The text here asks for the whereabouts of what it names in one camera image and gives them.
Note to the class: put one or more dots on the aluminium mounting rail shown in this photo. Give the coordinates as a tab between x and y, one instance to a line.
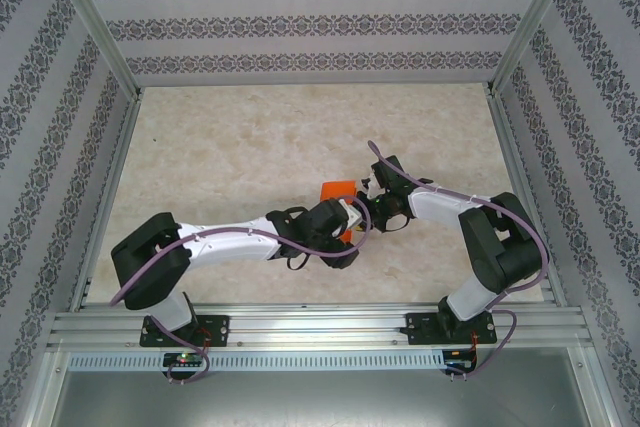
320	327

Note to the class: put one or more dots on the orange cloth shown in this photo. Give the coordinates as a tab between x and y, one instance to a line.
335	190

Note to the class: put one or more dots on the aluminium side rail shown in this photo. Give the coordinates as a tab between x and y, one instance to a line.
107	197
525	197

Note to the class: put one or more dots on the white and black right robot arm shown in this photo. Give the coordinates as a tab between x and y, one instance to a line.
435	207

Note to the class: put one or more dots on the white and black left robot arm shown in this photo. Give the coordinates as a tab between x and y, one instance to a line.
225	242

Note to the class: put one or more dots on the grey metal shelf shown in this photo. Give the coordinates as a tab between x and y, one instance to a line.
320	402

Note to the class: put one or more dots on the aluminium frame post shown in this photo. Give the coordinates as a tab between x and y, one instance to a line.
100	27
530	22

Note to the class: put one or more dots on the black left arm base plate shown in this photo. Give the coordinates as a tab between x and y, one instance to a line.
217	329

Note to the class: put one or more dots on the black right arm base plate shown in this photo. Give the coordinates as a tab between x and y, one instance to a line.
417	329

